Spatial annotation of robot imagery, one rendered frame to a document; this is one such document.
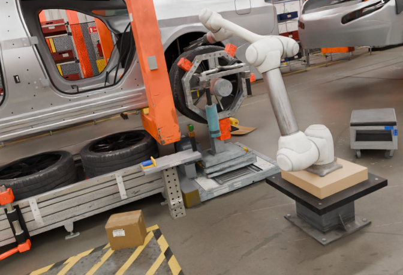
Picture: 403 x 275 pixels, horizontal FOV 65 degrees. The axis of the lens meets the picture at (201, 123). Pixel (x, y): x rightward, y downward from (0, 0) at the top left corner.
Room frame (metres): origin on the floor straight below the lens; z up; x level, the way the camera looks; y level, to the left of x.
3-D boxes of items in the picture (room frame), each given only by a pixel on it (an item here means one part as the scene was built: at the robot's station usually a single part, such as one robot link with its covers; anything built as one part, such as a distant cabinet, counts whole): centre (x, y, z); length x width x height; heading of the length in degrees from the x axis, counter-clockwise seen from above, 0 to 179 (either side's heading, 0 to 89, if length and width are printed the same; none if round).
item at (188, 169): (2.71, 0.18, 0.26); 0.42 x 0.18 x 0.35; 20
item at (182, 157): (2.16, 0.27, 0.44); 0.43 x 0.17 x 0.03; 110
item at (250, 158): (2.73, -0.14, 0.13); 0.50 x 0.36 x 0.10; 110
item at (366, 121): (2.63, -1.51, 0.17); 0.43 x 0.36 x 0.34; 150
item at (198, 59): (2.56, -0.17, 0.85); 0.54 x 0.07 x 0.54; 110
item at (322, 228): (1.75, -0.67, 0.15); 0.50 x 0.50 x 0.30; 20
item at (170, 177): (2.15, 0.30, 0.21); 0.10 x 0.10 x 0.42; 20
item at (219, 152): (2.72, -0.11, 0.32); 0.40 x 0.30 x 0.28; 110
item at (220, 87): (2.49, -0.19, 0.85); 0.21 x 0.14 x 0.14; 20
